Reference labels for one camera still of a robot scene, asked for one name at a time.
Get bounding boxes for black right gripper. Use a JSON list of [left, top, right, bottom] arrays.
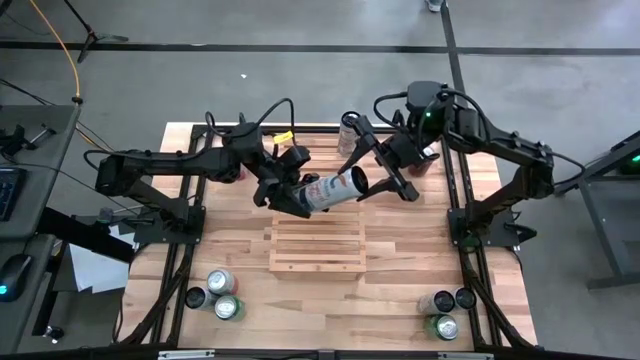
[[338, 114, 434, 203]]

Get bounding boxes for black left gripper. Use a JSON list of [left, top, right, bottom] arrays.
[[252, 143, 314, 220]]

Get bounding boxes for dark red soda can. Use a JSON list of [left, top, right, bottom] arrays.
[[407, 144, 441, 179]]

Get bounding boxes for wooden slatted shelf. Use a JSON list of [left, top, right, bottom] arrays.
[[268, 134, 368, 275]]

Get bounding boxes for green soda can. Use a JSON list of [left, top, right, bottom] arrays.
[[213, 295, 247, 322], [425, 313, 460, 343]]

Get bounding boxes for white paper sheets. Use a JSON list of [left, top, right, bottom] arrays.
[[68, 223, 137, 295]]

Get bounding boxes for black support beam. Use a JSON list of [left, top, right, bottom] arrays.
[[37, 206, 137, 265]]

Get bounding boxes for dark metal stand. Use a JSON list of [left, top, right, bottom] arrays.
[[574, 128, 640, 291]]

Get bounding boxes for grey side desk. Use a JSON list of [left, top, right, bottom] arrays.
[[0, 103, 82, 354]]

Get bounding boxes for black keyboard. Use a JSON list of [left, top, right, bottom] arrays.
[[0, 166, 28, 223]]

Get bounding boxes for black clamp tool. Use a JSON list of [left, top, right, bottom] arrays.
[[0, 123, 57, 157]]

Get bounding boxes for black computer mouse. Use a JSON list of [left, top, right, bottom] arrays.
[[0, 253, 33, 303]]

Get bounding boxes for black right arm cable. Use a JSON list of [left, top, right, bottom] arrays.
[[372, 79, 501, 146]]

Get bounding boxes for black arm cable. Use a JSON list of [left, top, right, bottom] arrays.
[[204, 97, 297, 151], [372, 79, 501, 146]]

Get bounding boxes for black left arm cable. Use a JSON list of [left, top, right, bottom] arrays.
[[204, 97, 297, 151]]

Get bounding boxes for yellow cable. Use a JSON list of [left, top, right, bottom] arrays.
[[27, 0, 84, 104]]

